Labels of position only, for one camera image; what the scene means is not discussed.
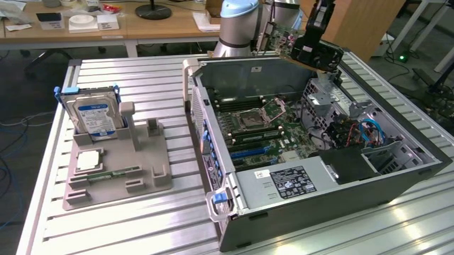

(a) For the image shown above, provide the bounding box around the black RAM stick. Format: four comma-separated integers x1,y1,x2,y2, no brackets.
232,129,280,146

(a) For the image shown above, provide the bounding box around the open black PC case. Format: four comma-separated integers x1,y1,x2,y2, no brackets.
182,52,453,253

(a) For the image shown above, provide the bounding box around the green motherboard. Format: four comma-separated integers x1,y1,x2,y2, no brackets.
212,95,320,172

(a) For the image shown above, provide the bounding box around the blue floor cable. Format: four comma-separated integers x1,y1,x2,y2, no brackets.
0,124,31,229

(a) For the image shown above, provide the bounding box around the clear bag of papers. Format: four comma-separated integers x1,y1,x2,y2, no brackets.
0,0,28,21

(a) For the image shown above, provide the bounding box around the grey power supply unit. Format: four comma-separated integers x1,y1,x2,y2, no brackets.
226,156,339,210

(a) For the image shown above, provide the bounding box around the black round lamp base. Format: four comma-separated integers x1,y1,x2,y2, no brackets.
133,0,174,20

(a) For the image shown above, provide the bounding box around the graphics card with black fan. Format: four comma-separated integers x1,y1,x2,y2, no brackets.
250,21,346,73

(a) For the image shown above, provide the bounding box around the blue expansion slot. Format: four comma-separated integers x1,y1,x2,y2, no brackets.
230,147,271,160

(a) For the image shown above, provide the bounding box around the wooden cabinet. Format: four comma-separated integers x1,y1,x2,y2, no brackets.
294,0,407,62

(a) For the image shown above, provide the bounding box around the silver disk bay cage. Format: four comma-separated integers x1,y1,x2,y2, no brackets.
300,69,355,128

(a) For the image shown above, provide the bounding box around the black chair base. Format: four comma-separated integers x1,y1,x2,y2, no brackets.
20,49,73,79

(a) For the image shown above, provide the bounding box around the CPU socket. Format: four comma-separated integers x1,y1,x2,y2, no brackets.
238,108,270,131

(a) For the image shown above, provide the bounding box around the brown cardboard box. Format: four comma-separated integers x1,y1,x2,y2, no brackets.
206,0,224,18

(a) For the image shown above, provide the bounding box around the silver CPU chip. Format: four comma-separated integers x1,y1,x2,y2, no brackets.
76,151,103,172

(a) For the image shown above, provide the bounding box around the white floor box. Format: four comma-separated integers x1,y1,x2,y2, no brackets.
380,33,397,58

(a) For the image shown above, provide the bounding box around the white round container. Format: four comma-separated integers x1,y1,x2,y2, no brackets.
67,14,100,34

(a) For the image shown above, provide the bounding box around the white desk frame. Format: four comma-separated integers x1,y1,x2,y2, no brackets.
386,0,454,72

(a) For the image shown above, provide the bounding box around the grey parts rack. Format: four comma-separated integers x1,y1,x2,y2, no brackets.
61,102,175,212

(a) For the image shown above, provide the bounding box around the red wire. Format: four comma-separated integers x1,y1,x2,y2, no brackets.
347,123,359,147

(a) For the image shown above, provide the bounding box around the hard disk in blue carrier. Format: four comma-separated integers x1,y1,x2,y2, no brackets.
52,85,123,141

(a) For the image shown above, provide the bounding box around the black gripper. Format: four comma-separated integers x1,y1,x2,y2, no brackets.
300,0,336,40

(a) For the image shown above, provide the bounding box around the black box white label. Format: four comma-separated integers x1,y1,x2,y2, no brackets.
35,12,67,30

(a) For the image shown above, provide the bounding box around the black floor stand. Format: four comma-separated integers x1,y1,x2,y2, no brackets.
411,67,454,117

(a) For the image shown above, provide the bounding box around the white paper stack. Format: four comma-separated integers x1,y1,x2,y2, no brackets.
192,12,222,32

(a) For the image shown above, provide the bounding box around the white floor cable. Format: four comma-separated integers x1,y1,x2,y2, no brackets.
0,111,53,127

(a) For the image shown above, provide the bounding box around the blue wire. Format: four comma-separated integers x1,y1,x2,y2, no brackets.
356,119,387,148

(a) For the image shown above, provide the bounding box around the green RAM stick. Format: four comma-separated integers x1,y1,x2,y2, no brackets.
87,167,137,183

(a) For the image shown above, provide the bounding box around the metal socket cover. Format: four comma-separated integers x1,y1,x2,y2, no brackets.
260,97,287,119

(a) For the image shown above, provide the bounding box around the small white box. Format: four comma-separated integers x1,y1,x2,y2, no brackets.
96,14,119,31

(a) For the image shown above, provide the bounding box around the wooden desk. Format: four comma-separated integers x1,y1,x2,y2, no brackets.
0,0,320,51

